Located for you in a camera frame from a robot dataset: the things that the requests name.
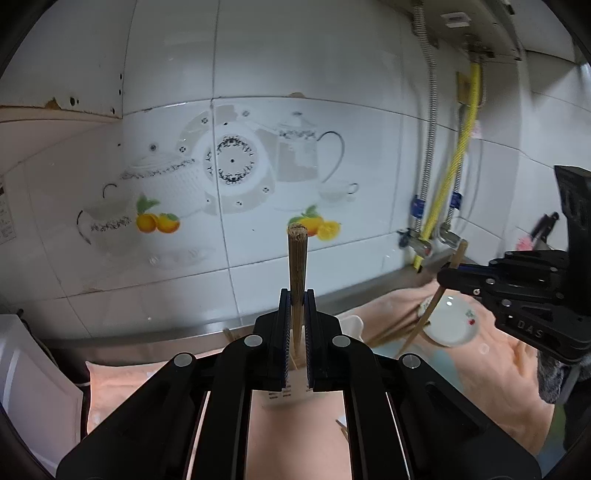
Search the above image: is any yellow gas hose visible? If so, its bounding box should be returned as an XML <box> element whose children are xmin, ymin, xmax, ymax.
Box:
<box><xmin>414</xmin><ymin>60</ymin><xmax>485</xmax><ymax>273</ymax></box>

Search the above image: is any peach printed towel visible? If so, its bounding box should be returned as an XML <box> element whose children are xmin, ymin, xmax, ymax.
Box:
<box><xmin>85</xmin><ymin>281</ymin><xmax>568</xmax><ymax>480</ymax></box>

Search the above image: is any white gas water heater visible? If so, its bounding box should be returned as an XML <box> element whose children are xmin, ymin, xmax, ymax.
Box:
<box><xmin>438</xmin><ymin>0</ymin><xmax>525</xmax><ymax>61</ymax></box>

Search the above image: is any white wall label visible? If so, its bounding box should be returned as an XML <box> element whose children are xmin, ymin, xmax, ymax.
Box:
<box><xmin>0</xmin><ymin>175</ymin><xmax>16</xmax><ymax>246</ymax></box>

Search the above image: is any braided metal hose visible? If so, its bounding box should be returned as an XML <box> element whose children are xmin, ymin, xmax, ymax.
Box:
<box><xmin>410</xmin><ymin>0</ymin><xmax>438</xmax><ymax>241</ymax></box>
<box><xmin>443</xmin><ymin>104</ymin><xmax>468</xmax><ymax>232</ymax></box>

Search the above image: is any beige plastic utensil holder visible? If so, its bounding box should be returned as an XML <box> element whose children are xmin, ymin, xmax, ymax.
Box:
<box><xmin>231</xmin><ymin>315</ymin><xmax>365</xmax><ymax>411</ymax></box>

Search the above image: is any white countertop appliance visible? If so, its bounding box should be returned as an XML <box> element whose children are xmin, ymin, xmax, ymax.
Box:
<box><xmin>0</xmin><ymin>314</ymin><xmax>86</xmax><ymax>467</ymax></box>

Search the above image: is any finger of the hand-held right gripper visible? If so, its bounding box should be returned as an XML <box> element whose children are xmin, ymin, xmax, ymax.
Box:
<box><xmin>488</xmin><ymin>250</ymin><xmax>570</xmax><ymax>278</ymax></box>
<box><xmin>437</xmin><ymin>265</ymin><xmax>568</xmax><ymax>311</ymax></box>

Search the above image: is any row of brown chopsticks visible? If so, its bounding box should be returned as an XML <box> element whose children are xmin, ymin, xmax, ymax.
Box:
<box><xmin>369</xmin><ymin>302</ymin><xmax>435</xmax><ymax>347</ymax></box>

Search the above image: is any white flower print bowl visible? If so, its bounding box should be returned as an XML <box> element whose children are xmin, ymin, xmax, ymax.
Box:
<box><xmin>418</xmin><ymin>295</ymin><xmax>478</xmax><ymax>348</ymax></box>

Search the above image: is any metal water valve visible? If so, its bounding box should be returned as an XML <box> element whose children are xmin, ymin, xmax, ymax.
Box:
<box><xmin>438</xmin><ymin>223</ymin><xmax>468</xmax><ymax>246</ymax></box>
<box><xmin>398</xmin><ymin>227</ymin><xmax>433</xmax><ymax>258</ymax></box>

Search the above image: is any black handled pink brush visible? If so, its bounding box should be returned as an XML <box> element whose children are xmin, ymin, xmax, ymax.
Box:
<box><xmin>517</xmin><ymin>211</ymin><xmax>560</xmax><ymax>252</ymax></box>

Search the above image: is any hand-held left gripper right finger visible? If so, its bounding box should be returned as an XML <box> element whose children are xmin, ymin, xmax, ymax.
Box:
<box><xmin>304</xmin><ymin>289</ymin><xmax>542</xmax><ymax>480</ymax></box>

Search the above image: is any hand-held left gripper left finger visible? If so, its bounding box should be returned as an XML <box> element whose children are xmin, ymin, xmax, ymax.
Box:
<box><xmin>55</xmin><ymin>288</ymin><xmax>293</xmax><ymax>480</ymax></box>

